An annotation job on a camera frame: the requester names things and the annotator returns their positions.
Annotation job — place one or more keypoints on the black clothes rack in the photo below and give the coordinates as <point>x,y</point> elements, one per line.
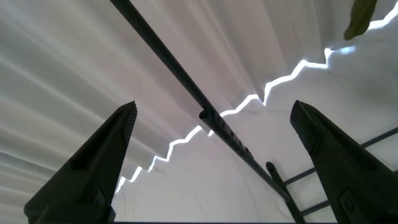
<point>174,67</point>

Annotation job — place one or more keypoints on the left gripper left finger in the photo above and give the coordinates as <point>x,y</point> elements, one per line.
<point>93,168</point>

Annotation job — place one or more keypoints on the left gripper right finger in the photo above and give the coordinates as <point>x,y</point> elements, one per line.
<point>348,168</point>

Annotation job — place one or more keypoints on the green garment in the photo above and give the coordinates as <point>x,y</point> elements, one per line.
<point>360,17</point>

